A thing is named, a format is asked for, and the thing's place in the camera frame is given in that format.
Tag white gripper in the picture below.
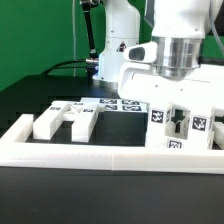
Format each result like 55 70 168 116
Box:
118 62 224 112

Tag white chair seat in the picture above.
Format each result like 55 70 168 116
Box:
144 99 224 150

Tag white chair back part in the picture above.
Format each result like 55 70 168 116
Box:
63 103 99 143

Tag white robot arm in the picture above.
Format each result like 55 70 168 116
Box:
96 0 224 111

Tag white long chair part left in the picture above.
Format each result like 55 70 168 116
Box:
33 103 69 140

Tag white tag base sheet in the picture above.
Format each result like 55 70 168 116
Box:
81 97 147 113

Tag white U-shaped fence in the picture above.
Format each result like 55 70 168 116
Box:
0 114 224 174

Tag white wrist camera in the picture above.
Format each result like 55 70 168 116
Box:
124 41 158 63

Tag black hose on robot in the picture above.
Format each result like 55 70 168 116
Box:
79 0 100 69

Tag black cable on table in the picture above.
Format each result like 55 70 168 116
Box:
40 59 88 77

